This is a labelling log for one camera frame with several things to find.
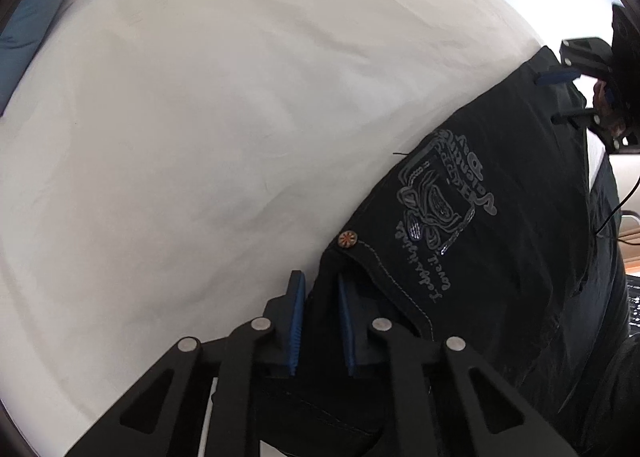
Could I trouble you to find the black denim pants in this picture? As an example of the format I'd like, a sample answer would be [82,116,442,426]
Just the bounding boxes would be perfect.
[284,48,639,456]

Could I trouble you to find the white bed sheet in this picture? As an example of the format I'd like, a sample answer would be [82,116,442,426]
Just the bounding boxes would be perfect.
[0,0,622,457]

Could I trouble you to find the blue folded duvet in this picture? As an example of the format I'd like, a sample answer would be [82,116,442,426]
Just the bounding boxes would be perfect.
[1,0,63,114]

